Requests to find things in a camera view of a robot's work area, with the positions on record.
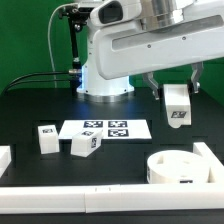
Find white round stool seat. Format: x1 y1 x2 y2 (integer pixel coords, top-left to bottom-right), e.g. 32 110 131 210
147 150 210 184

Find white fence wall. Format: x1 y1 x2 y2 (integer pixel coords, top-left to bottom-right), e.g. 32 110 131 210
0 142 224 214

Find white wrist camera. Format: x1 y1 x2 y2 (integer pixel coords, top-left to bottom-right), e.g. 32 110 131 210
90 0 142 27

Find white left fence piece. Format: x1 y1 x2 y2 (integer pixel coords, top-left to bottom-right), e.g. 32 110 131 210
0 146 11 177

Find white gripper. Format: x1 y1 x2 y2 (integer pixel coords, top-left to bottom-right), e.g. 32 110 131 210
93 15 224 100

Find white marker base plate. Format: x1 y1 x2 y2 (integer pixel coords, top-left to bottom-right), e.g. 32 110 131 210
59 119 151 140

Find black cables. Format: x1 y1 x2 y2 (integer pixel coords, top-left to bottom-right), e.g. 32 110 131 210
0 70 73 96

